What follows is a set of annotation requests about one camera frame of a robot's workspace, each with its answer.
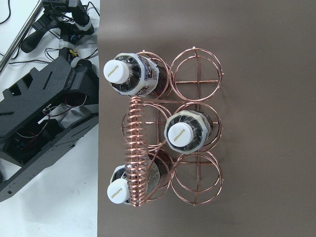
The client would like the copper wire bottle basket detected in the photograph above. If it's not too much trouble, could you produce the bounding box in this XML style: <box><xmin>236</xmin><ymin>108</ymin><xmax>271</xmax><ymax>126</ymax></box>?
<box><xmin>121</xmin><ymin>47</ymin><xmax>224</xmax><ymax>207</ymax></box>

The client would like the tea bottle white cap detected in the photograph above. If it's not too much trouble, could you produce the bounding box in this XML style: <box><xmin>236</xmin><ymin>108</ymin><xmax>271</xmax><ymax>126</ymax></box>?
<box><xmin>103</xmin><ymin>53</ymin><xmax>168</xmax><ymax>98</ymax></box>
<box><xmin>164</xmin><ymin>110</ymin><xmax>213</xmax><ymax>155</ymax></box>

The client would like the tea bottle near handle end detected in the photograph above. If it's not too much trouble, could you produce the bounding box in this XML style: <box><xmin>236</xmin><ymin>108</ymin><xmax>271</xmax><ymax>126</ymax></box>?
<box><xmin>107</xmin><ymin>149</ymin><xmax>173</xmax><ymax>205</ymax></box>

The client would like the black machine frame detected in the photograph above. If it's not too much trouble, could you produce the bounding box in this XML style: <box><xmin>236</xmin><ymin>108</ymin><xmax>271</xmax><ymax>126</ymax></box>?
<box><xmin>0</xmin><ymin>57</ymin><xmax>99</xmax><ymax>200</ymax></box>

